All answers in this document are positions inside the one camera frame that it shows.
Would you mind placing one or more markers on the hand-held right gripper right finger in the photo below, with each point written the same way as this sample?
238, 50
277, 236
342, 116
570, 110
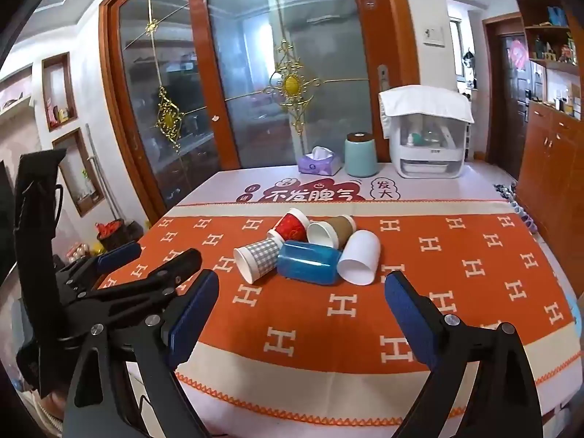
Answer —
410, 319

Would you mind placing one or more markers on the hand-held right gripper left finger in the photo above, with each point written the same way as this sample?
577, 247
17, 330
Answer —
194, 321

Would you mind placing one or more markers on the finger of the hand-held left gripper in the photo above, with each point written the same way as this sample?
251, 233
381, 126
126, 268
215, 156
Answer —
119, 255
179, 265

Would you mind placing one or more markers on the person's left forearm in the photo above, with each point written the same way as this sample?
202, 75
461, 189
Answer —
45, 413

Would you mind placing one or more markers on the white paper cup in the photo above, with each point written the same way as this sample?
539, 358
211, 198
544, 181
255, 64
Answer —
360, 255

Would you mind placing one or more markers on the grey checked paper cup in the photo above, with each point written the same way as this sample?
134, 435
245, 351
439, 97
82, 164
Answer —
262, 256

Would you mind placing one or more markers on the brown paper cup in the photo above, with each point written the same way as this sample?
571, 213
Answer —
341, 230

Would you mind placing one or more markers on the blue cup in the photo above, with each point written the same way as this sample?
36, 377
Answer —
306, 262

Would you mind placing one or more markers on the red paper cup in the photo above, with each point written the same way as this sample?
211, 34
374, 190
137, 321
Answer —
292, 228

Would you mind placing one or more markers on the dark basket with red contents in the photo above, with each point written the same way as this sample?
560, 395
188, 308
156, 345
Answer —
114, 232

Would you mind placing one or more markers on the orange patterned blanket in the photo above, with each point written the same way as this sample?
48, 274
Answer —
456, 283

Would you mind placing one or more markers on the row of small blue objects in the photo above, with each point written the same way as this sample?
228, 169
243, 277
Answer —
518, 205

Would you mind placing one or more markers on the glass sliding door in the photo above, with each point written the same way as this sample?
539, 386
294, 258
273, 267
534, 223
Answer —
292, 54
150, 100

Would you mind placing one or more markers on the white countertop appliance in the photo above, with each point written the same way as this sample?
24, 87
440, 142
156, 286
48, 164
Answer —
429, 155

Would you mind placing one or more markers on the teal canister with brown lid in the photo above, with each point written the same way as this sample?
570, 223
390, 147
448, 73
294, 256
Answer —
361, 157

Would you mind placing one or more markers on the purple tissue box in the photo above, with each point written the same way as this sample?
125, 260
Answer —
319, 162

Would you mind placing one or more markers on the wooden cabinet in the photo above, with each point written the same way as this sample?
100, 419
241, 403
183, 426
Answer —
552, 164

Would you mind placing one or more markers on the white towel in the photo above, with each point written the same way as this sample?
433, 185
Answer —
424, 102

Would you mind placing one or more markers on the dark entrance door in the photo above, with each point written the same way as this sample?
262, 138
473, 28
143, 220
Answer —
520, 100

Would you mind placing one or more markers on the pink door decoration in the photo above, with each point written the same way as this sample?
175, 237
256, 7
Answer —
518, 54

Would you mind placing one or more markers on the wall niche with small items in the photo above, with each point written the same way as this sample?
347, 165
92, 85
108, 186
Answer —
59, 96
80, 173

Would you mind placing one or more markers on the white wall switch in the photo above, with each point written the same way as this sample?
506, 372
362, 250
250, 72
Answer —
433, 35

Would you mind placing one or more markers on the wooden wall shelf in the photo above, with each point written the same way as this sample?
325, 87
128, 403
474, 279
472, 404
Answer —
547, 23

